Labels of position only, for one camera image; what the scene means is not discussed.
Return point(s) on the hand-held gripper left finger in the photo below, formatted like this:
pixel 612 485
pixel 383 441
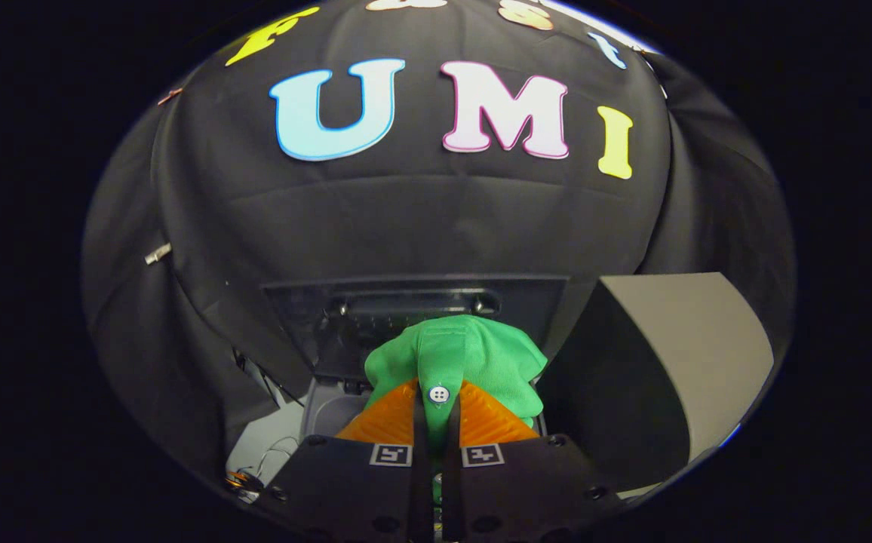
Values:
pixel 345 490

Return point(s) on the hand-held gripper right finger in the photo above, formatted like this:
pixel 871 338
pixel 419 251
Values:
pixel 526 490

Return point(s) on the grey washing machine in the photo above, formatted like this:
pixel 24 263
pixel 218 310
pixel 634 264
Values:
pixel 330 411

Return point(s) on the green polo shirt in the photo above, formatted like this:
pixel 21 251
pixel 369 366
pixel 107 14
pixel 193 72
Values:
pixel 481 354

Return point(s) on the grey cabinet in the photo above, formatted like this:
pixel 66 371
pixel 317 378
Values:
pixel 677 339

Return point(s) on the black backdrop cloth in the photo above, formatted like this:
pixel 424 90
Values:
pixel 406 219

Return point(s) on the silver clip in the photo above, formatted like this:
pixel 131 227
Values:
pixel 158 253

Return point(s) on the copper clip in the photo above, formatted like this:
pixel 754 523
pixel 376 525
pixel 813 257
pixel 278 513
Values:
pixel 170 96

